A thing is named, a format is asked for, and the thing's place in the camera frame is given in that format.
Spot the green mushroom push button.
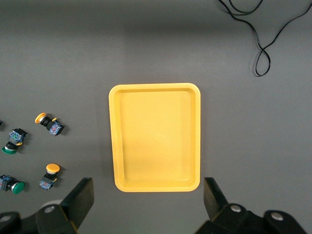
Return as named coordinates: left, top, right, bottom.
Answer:
left=0, top=174, right=26, bottom=195
left=1, top=128, right=28, bottom=155

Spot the yellow mushroom push button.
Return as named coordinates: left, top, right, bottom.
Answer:
left=39, top=163, right=61, bottom=191
left=34, top=112, right=66, bottom=137

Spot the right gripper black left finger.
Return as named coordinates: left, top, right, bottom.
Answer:
left=35, top=177, right=95, bottom=234

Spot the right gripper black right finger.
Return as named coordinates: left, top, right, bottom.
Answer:
left=197, top=177, right=269, bottom=234

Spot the yellow plastic tray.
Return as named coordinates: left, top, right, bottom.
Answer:
left=108, top=82, right=202, bottom=193

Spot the thin black loose cable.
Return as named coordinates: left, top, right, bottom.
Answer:
left=218, top=0, right=312, bottom=78

